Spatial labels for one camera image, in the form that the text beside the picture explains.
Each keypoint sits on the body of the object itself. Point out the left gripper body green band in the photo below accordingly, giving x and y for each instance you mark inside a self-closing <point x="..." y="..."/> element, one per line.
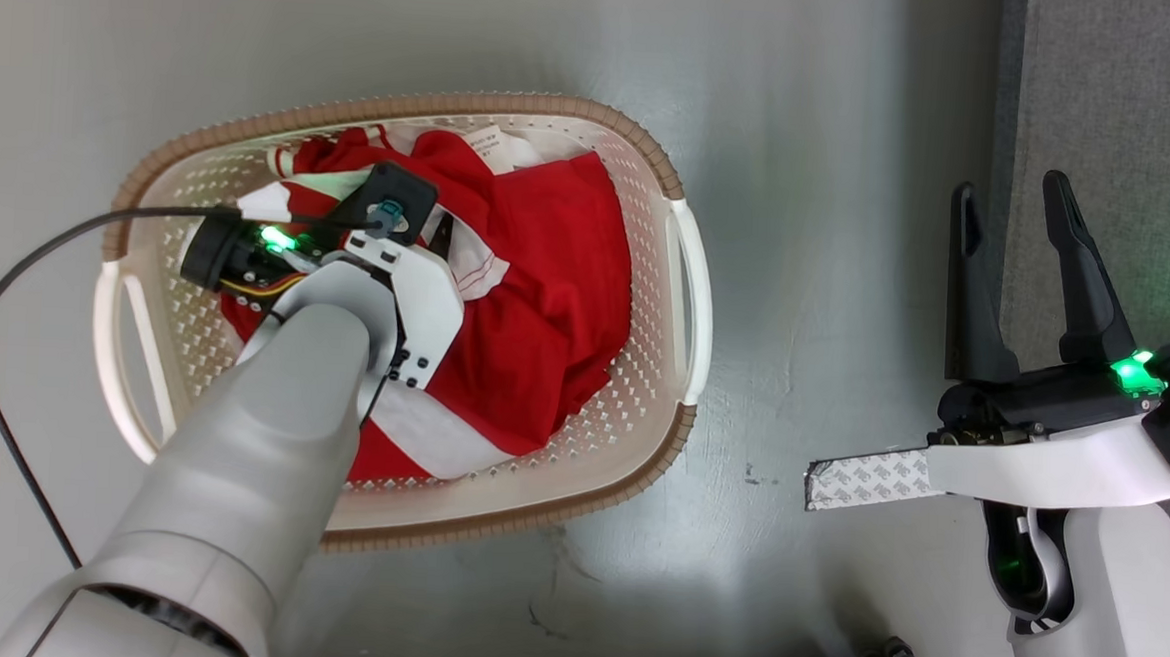
<point x="426" y="300"/>

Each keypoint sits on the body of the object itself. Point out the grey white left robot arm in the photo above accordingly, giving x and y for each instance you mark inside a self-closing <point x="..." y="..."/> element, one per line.
<point x="237" y="471"/>

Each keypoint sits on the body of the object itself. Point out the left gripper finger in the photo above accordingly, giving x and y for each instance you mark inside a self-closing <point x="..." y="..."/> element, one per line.
<point x="441" y="233"/>

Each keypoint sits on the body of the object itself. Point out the red and white garment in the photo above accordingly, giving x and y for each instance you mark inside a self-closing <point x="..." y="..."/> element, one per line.
<point x="547" y="296"/>

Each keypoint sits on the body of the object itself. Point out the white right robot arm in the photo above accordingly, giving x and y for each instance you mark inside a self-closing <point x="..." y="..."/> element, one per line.
<point x="1132" y="598"/>

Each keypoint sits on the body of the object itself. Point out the white printed tape strip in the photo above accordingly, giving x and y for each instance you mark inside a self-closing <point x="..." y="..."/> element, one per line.
<point x="867" y="481"/>

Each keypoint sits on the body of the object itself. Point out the grey fabric sofa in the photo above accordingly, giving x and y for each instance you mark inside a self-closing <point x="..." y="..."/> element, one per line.
<point x="1138" y="97"/>

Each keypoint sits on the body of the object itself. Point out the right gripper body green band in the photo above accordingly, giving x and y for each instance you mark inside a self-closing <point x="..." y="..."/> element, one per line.
<point x="1062" y="399"/>

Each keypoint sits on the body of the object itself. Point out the cream plastic basket brown rim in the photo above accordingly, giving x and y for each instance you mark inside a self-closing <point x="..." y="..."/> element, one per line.
<point x="640" y="422"/>

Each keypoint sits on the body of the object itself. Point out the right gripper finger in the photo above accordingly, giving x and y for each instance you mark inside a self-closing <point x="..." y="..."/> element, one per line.
<point x="977" y="309"/>
<point x="1087" y="295"/>

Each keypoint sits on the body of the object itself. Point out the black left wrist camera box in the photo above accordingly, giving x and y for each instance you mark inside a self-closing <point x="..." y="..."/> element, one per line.
<point x="397" y="193"/>

